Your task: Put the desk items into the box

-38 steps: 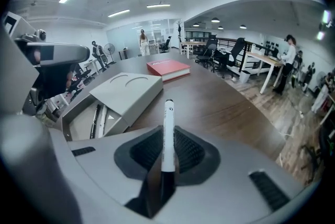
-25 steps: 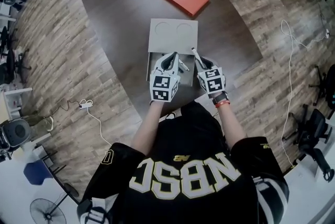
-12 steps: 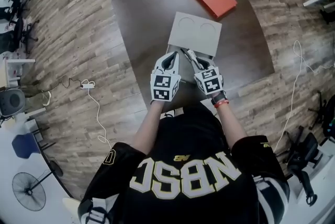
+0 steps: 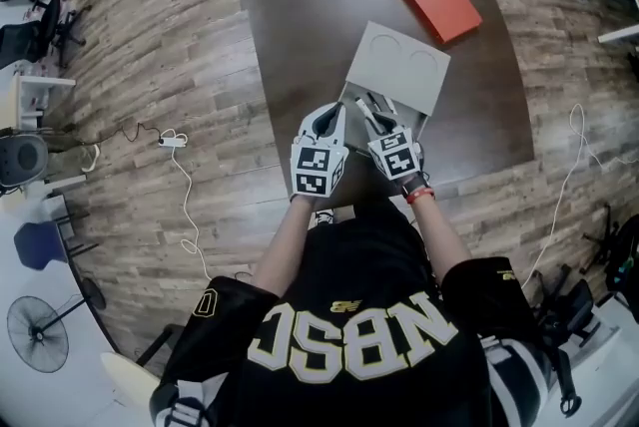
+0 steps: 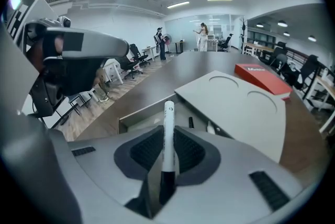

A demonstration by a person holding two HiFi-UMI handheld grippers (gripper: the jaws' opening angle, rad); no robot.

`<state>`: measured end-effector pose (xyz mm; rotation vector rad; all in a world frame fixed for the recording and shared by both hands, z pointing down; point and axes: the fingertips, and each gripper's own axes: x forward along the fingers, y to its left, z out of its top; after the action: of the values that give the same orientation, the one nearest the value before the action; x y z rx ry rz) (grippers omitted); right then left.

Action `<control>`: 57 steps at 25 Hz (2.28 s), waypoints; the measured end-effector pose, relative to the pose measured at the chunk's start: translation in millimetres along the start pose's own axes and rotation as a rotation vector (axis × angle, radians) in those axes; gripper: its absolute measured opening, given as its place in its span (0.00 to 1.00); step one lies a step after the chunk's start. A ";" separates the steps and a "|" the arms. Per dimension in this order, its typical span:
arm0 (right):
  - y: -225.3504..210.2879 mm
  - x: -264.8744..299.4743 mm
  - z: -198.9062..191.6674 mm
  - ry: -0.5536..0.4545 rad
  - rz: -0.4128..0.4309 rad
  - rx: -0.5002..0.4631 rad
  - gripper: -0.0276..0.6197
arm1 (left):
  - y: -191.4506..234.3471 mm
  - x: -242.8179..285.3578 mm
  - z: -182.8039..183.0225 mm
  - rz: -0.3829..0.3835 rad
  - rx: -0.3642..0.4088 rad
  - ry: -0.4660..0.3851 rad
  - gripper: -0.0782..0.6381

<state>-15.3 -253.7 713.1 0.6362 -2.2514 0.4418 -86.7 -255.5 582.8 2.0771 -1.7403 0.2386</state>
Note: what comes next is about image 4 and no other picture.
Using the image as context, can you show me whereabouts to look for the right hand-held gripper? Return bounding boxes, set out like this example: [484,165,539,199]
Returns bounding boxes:
[363,111,426,182]

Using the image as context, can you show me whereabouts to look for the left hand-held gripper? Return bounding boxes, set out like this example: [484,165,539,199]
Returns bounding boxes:
[290,101,350,200]

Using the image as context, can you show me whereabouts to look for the grey tray box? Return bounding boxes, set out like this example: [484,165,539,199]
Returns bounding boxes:
[334,19,452,158]

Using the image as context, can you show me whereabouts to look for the person's left forearm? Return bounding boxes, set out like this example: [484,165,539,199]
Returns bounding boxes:
[254,195,317,289]

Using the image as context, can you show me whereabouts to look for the person's right forearm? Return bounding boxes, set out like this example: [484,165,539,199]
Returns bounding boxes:
[401,175,473,286]

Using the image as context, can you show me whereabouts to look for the red flat box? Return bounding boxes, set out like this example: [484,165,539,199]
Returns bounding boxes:
[390,0,484,48]

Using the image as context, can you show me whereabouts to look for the black trousers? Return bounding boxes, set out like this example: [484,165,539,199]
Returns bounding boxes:
[304,198,431,299]

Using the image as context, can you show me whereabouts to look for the white power strip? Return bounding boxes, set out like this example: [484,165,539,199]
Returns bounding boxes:
[158,129,189,150]

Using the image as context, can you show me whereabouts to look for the black lettered jersey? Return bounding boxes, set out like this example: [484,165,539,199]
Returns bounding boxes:
[149,254,555,427]

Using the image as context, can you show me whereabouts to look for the blue chair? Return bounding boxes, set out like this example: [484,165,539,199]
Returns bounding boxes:
[13,219,101,277]

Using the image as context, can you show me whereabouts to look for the round beige table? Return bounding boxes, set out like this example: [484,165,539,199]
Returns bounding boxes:
[99,351,162,412]

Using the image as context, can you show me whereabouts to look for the black floor fan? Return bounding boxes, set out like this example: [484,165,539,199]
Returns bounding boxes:
[5,277,109,374]

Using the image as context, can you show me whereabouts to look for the white power strip cable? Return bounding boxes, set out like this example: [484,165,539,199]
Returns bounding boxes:
[169,145,214,281]

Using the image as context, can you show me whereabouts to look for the long white floor cable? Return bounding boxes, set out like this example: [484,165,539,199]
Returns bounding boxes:
[521,103,639,291]

